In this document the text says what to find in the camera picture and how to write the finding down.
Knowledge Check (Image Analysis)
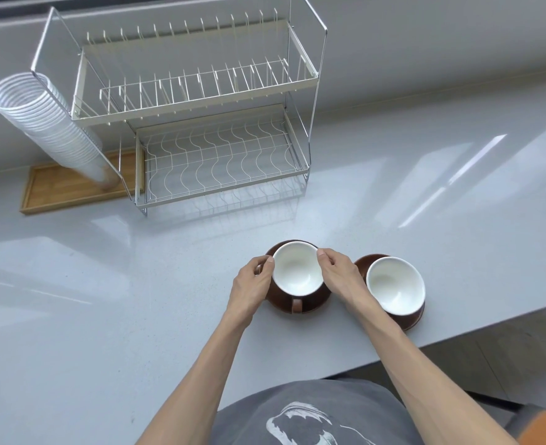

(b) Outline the person's left forearm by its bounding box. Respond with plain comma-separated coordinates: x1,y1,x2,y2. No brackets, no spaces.
135,313,255,445

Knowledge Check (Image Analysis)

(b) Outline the two-tier metal dish rack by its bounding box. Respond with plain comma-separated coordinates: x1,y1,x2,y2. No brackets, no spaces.
30,0,328,217

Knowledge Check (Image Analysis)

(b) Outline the black chair frame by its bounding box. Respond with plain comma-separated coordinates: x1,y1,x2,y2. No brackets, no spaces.
467,390,525,411

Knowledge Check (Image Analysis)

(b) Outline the person's left hand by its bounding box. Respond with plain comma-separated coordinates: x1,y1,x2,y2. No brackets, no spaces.
228,256,275,327

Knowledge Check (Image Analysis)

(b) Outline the orange chair seat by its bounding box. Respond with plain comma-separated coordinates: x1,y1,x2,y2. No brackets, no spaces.
504,403,546,445

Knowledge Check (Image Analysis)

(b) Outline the brown saucer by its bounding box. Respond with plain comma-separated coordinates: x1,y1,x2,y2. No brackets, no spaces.
353,254,426,332
264,239,333,316

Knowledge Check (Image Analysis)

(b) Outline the person's right forearm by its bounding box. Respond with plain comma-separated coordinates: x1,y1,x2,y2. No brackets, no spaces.
353,305,520,445

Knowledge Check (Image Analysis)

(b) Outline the stack of clear plastic cups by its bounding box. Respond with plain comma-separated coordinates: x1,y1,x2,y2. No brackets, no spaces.
0,72,122,190

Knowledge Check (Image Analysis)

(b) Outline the person's right hand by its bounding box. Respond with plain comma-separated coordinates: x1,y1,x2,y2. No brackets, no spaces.
316,248,377,320

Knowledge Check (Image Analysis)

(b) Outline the grey printed shirt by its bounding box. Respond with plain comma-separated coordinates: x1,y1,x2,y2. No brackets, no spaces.
215,378,416,445

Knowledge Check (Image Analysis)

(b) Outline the brown cup with white inside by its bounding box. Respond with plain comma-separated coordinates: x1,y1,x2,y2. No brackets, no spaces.
271,241,326,316
365,256,427,317

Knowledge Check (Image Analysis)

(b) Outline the wooden tray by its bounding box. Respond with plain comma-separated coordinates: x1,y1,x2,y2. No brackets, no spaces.
20,148,146,216

